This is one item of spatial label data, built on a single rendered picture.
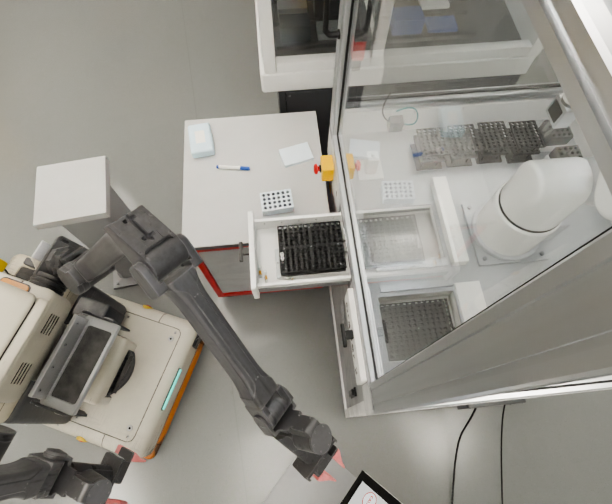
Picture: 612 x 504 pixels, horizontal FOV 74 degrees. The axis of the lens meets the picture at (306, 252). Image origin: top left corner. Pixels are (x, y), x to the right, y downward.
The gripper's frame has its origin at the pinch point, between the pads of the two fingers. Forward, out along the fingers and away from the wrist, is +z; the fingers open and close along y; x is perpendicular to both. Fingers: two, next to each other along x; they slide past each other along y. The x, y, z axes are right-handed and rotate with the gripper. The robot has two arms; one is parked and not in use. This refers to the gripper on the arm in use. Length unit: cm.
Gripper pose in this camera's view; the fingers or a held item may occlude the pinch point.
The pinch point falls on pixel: (336, 471)
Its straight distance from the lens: 105.6
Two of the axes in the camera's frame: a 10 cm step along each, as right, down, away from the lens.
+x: -5.0, -0.3, 8.6
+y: 6.1, -7.2, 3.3
